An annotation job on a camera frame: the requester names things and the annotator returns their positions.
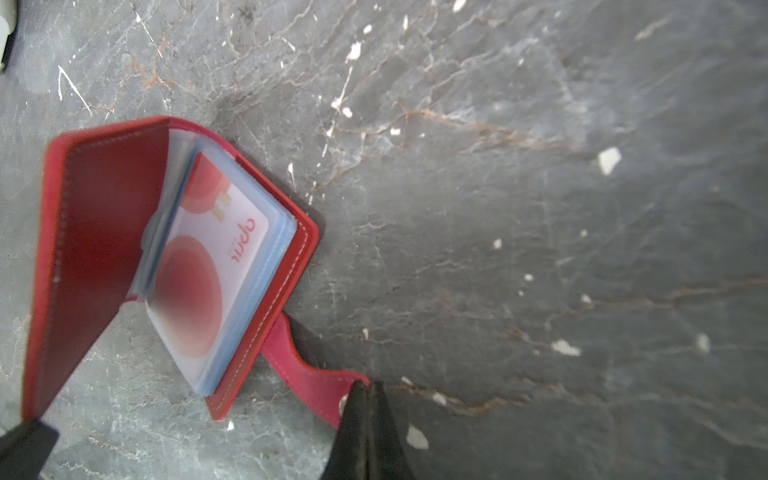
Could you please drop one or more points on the red leather card holder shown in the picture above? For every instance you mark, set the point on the red leather card holder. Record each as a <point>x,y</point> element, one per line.
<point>100,188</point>

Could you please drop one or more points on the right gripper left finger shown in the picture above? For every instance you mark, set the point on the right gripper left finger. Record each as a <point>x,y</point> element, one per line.
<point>25,449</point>

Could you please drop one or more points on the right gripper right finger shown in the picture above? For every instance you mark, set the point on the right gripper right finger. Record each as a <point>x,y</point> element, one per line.
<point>367,445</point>

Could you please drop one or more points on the light blue alarm clock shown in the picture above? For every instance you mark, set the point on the light blue alarm clock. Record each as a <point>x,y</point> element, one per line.
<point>8,24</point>

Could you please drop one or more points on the pink white credit card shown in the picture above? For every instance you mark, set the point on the pink white credit card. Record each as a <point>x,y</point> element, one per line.
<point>213,241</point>

